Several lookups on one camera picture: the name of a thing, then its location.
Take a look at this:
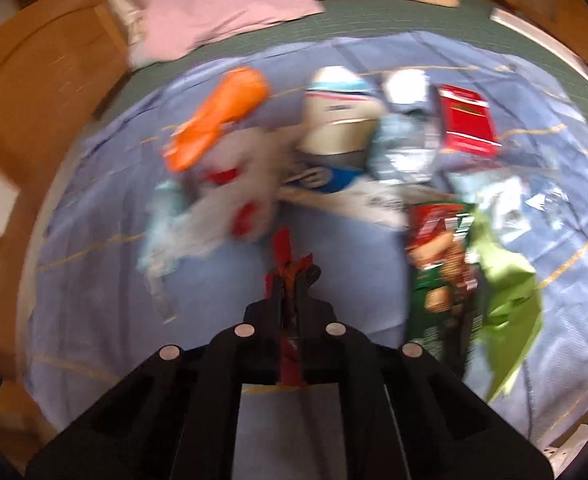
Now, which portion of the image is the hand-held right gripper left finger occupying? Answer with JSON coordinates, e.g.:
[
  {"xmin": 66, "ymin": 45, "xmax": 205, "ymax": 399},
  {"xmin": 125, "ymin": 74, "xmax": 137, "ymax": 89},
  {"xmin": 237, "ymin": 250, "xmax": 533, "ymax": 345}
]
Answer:
[{"xmin": 24, "ymin": 271, "xmax": 288, "ymax": 480}]

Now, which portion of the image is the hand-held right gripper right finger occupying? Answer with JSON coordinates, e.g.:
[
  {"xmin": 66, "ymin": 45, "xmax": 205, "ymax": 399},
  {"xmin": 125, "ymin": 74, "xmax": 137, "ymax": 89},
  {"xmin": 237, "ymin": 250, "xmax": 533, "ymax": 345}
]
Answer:
[{"xmin": 293, "ymin": 264, "xmax": 555, "ymax": 480}]

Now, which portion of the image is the red wrapper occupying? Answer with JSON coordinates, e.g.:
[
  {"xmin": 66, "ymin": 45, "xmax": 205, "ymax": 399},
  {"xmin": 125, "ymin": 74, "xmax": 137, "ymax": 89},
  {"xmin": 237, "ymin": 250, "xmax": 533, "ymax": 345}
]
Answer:
[{"xmin": 272, "ymin": 227, "xmax": 315, "ymax": 391}]

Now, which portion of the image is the blue checked blanket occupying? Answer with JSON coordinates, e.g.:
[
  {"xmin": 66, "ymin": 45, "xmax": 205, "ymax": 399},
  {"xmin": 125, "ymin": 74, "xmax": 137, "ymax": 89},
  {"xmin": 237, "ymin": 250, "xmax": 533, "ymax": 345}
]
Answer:
[{"xmin": 16, "ymin": 30, "xmax": 588, "ymax": 453}]

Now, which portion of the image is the blue white packet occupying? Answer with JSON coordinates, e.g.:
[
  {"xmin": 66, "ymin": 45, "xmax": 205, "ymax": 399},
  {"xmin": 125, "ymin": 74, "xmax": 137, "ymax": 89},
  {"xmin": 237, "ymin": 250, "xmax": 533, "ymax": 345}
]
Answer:
[{"xmin": 283, "ymin": 160, "xmax": 367, "ymax": 197}]

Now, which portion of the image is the pale blue clear wrapper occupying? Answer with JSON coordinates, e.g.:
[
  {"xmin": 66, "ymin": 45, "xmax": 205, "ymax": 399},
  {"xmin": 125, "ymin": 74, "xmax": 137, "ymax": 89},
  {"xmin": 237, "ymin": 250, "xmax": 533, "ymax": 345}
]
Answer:
[{"xmin": 138, "ymin": 180, "xmax": 187, "ymax": 323}]

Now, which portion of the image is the green red snack packet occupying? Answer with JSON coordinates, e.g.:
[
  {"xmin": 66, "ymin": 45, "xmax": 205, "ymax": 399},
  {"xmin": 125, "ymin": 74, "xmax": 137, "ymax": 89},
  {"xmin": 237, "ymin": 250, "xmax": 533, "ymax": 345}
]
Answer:
[{"xmin": 405, "ymin": 202, "xmax": 484, "ymax": 376}]

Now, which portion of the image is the white red plastic bag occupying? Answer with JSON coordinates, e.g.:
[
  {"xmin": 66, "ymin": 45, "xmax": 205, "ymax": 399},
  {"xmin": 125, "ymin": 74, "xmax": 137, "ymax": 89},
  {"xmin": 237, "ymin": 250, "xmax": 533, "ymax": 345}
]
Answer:
[{"xmin": 174, "ymin": 127, "xmax": 295, "ymax": 266}]

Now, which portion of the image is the white blue snack bag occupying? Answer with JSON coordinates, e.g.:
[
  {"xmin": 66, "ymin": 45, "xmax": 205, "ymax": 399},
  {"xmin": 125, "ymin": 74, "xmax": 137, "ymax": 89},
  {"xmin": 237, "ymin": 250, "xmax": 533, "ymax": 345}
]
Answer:
[{"xmin": 294, "ymin": 66, "xmax": 387, "ymax": 171}]

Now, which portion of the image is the white round object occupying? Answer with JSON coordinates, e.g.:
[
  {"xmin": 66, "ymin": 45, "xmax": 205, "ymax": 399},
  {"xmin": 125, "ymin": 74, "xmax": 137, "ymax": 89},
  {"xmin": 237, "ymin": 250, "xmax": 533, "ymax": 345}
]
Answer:
[{"xmin": 366, "ymin": 70, "xmax": 445, "ymax": 184}]

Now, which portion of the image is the light green wrapper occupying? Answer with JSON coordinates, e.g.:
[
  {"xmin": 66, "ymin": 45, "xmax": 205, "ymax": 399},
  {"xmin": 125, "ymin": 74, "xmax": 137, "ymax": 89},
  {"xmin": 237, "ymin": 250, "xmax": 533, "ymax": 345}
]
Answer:
[{"xmin": 466, "ymin": 207, "xmax": 544, "ymax": 403}]

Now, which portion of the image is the orange wrapper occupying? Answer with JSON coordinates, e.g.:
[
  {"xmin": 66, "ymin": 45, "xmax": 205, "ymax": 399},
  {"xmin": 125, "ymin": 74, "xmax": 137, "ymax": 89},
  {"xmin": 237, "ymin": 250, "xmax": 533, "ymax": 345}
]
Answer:
[{"xmin": 163, "ymin": 67, "xmax": 269, "ymax": 173}]

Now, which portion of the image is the clear plastic wrapper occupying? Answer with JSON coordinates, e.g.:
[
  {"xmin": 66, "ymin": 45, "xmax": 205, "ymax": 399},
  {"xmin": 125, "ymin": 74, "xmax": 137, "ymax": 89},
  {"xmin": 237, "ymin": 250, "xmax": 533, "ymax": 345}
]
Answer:
[{"xmin": 448, "ymin": 167, "xmax": 569, "ymax": 241}]

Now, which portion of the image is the red box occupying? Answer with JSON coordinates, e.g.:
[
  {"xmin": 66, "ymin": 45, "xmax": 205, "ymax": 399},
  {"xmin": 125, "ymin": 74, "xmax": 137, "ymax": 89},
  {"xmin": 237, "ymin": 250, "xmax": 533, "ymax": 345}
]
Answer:
[{"xmin": 436, "ymin": 85, "xmax": 503, "ymax": 158}]

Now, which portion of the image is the green bed mat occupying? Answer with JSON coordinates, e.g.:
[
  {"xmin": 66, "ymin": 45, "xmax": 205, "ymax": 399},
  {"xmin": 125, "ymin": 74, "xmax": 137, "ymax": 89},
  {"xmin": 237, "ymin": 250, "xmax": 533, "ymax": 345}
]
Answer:
[{"xmin": 94, "ymin": 0, "xmax": 588, "ymax": 126}]

